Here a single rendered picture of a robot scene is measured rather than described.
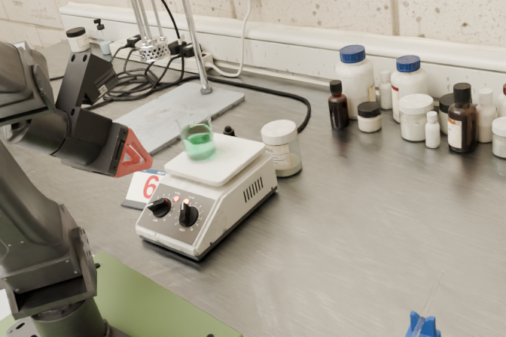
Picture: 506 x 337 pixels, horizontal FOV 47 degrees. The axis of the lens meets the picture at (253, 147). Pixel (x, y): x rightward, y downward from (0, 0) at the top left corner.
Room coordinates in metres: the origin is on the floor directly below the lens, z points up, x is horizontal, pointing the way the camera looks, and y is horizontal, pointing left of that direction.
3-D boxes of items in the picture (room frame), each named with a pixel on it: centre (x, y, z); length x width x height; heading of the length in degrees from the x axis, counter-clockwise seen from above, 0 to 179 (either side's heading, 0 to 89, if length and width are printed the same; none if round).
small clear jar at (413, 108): (0.89, -0.29, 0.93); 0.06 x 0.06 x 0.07
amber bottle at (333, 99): (0.98, -0.17, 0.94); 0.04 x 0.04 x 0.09
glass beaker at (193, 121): (0.80, 0.08, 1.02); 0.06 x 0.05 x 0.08; 70
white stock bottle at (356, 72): (1.02, -0.21, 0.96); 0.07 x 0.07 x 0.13
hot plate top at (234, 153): (0.79, 0.06, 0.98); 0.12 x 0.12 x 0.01; 47
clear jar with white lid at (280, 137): (0.86, -0.05, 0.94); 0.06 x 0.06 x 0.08
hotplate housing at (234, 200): (0.78, 0.08, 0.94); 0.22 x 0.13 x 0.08; 137
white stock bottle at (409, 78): (0.95, -0.30, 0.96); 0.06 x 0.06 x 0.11
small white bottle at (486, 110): (0.83, -0.38, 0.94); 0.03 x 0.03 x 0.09
